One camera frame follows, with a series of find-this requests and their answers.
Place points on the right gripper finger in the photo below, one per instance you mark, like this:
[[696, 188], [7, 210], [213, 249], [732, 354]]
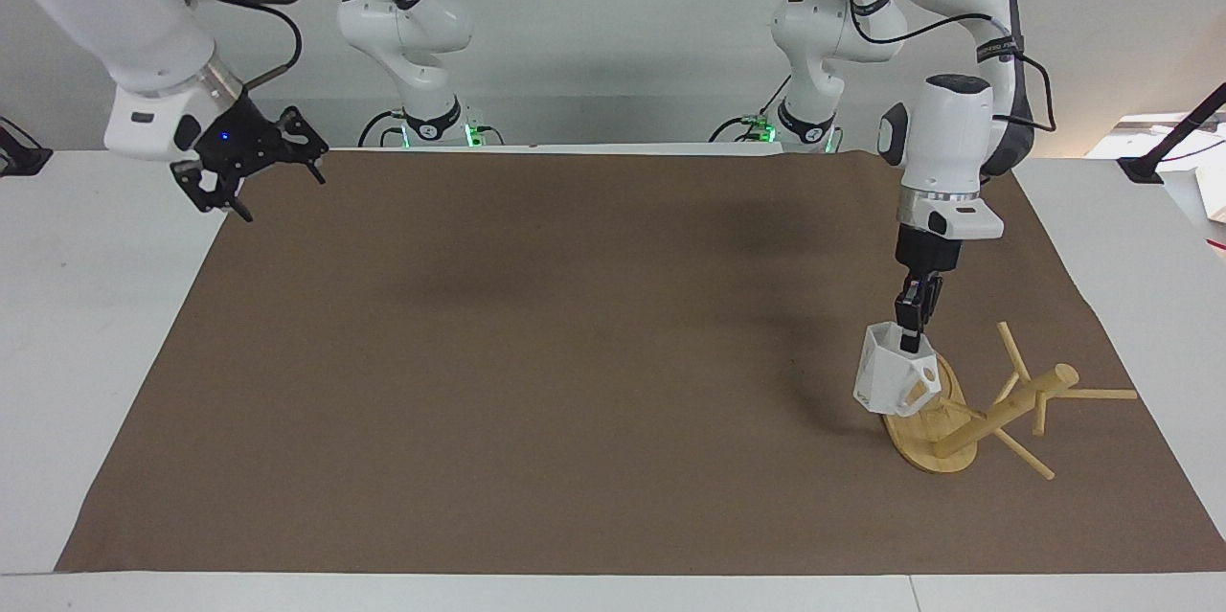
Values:
[[208, 192], [303, 139]]

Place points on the white faceted cup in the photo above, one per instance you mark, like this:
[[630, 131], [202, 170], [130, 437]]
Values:
[[891, 377]]

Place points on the black stand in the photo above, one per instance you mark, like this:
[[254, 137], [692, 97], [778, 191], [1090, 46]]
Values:
[[21, 152], [1173, 138]]

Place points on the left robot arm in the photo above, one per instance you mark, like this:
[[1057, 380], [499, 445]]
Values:
[[948, 128]]

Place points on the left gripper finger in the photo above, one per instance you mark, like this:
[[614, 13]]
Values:
[[908, 317], [932, 301]]

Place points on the wooden cup rack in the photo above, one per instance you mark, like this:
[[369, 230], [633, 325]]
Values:
[[1006, 411]]

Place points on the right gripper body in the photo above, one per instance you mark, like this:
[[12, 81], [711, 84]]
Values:
[[233, 141]]

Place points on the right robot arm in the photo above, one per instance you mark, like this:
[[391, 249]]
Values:
[[115, 9]]

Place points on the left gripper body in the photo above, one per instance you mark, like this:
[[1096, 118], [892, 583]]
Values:
[[927, 253]]

